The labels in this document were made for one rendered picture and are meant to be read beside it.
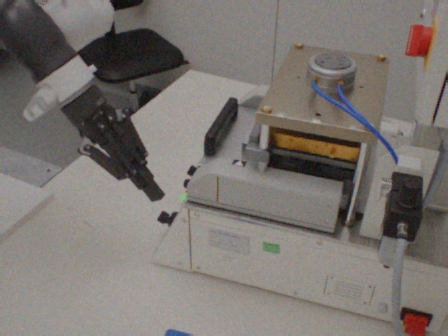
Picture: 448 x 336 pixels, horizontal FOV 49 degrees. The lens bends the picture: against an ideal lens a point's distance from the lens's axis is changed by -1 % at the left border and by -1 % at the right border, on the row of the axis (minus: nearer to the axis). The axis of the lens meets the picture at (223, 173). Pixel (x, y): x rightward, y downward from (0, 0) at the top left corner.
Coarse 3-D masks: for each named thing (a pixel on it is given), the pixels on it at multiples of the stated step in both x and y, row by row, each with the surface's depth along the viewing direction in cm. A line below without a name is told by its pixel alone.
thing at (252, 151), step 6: (258, 126) 80; (252, 132) 79; (258, 132) 79; (252, 138) 78; (258, 138) 78; (252, 144) 78; (258, 144) 78; (246, 150) 77; (252, 150) 77; (258, 150) 77; (264, 150) 77; (270, 150) 77; (246, 156) 78; (252, 156) 78; (258, 156) 77; (264, 156) 77; (270, 156) 78; (264, 162) 78
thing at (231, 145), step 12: (240, 108) 101; (252, 108) 101; (240, 120) 98; (252, 120) 98; (228, 132) 94; (240, 132) 94; (216, 144) 91; (228, 144) 91; (240, 144) 91; (204, 156) 88; (216, 156) 88; (228, 156) 88; (240, 156) 88; (372, 156) 89; (372, 168) 86; (348, 192) 80; (360, 204) 80
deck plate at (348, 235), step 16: (400, 144) 99; (192, 208) 83; (208, 208) 83; (256, 224) 81; (272, 224) 80; (288, 224) 80; (336, 224) 80; (432, 224) 80; (336, 240) 78; (352, 240) 77; (368, 240) 77; (416, 240) 78; (432, 240) 78; (416, 256) 75; (432, 256) 75
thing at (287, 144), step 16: (272, 128) 79; (272, 144) 79; (288, 144) 78; (304, 144) 78; (320, 144) 77; (336, 144) 76; (352, 144) 76; (320, 160) 78; (336, 160) 77; (352, 160) 77; (368, 160) 76
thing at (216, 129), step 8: (232, 104) 95; (224, 112) 92; (232, 112) 95; (216, 120) 90; (224, 120) 91; (216, 128) 88; (224, 128) 91; (208, 136) 86; (216, 136) 87; (208, 144) 87; (208, 152) 88
